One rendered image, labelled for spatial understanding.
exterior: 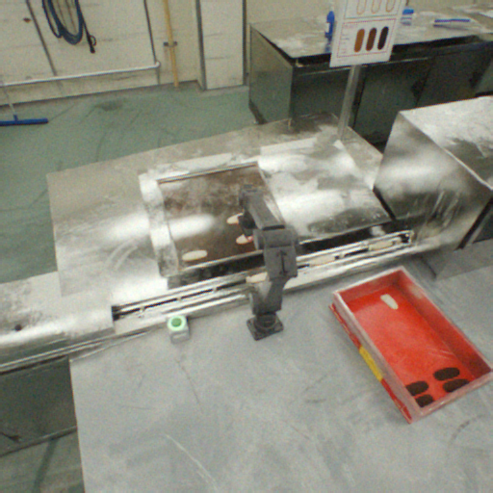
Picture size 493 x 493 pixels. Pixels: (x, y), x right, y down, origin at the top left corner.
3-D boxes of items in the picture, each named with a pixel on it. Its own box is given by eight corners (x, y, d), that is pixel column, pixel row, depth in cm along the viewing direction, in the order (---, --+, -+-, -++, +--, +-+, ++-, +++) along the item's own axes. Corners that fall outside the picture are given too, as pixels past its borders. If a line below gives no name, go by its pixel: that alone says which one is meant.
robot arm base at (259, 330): (255, 341, 129) (284, 329, 133) (255, 330, 123) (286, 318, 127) (245, 322, 135) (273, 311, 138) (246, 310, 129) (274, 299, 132)
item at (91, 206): (126, 429, 185) (68, 361, 124) (92, 268, 255) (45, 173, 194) (402, 307, 235) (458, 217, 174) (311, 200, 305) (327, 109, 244)
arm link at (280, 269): (266, 279, 86) (306, 273, 87) (256, 228, 91) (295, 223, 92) (251, 317, 127) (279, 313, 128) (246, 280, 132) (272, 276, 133)
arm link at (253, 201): (258, 256, 92) (298, 250, 93) (257, 236, 89) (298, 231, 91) (236, 203, 130) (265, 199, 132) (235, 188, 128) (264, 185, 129)
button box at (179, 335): (171, 350, 131) (167, 335, 122) (168, 331, 136) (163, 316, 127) (194, 343, 132) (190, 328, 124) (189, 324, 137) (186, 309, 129)
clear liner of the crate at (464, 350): (408, 429, 110) (420, 420, 102) (324, 304, 139) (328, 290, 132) (489, 385, 119) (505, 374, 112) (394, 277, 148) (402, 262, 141)
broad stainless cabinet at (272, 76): (281, 175, 328) (293, 58, 252) (246, 119, 395) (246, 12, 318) (455, 141, 370) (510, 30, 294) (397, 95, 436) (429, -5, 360)
